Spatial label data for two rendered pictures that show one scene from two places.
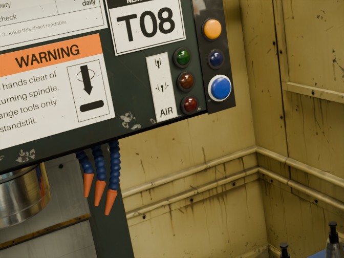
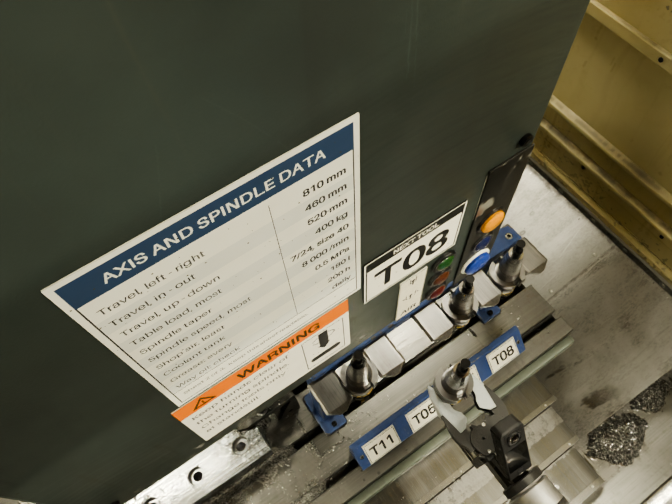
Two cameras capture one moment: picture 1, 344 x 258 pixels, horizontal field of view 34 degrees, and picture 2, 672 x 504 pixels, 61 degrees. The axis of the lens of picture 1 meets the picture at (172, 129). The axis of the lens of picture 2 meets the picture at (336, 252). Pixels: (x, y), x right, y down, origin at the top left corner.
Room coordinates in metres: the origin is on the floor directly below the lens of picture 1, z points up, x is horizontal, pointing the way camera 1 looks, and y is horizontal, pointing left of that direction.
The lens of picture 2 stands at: (0.49, 0.09, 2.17)
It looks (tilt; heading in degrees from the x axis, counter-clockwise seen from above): 62 degrees down; 354
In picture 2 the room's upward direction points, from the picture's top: 5 degrees counter-clockwise
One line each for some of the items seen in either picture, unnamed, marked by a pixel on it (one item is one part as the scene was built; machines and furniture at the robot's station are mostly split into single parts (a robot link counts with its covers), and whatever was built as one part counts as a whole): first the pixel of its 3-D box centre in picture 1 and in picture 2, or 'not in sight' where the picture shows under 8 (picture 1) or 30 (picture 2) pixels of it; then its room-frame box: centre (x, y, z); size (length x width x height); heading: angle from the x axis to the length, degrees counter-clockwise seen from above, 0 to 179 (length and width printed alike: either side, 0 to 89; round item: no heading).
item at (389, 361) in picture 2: not in sight; (385, 358); (0.79, -0.01, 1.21); 0.07 x 0.05 x 0.01; 24
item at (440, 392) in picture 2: not in sight; (453, 383); (0.72, -0.11, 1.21); 0.06 x 0.06 x 0.03
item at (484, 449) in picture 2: not in sight; (498, 453); (0.60, -0.16, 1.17); 0.12 x 0.08 x 0.09; 24
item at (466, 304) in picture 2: not in sight; (463, 295); (0.85, -0.16, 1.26); 0.04 x 0.04 x 0.07
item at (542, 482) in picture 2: not in sight; (535, 496); (0.53, -0.19, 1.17); 0.08 x 0.05 x 0.08; 114
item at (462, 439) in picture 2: not in sight; (465, 431); (0.65, -0.11, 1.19); 0.09 x 0.05 x 0.02; 37
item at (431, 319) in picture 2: not in sight; (435, 323); (0.83, -0.11, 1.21); 0.07 x 0.05 x 0.01; 24
